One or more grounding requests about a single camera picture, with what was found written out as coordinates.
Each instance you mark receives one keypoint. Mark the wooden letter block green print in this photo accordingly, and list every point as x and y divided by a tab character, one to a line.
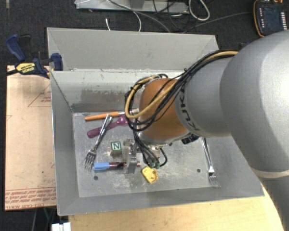
116	146

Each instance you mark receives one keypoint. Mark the orange pencil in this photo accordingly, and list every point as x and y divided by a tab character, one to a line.
98	116

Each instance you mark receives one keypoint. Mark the yellow flat plastic piece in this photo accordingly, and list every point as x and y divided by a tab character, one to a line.
149	174

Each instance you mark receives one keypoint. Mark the brown cardboard board red print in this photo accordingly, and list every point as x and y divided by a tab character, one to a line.
29	133

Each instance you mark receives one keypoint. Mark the grey metal bin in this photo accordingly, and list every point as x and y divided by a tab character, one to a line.
115	56

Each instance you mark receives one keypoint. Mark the black cylinder on white bracket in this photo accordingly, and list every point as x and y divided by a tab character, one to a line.
189	139

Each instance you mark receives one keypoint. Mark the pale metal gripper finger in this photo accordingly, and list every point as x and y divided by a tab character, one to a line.
126	150
133	165

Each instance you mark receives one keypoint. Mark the silver metal fork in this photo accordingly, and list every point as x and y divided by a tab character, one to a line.
210	162
101	133

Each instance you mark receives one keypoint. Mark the purple plastic spoon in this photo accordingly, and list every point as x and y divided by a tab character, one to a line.
96	132

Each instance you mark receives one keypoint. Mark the blue and red-brown marker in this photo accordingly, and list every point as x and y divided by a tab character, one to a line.
101	166

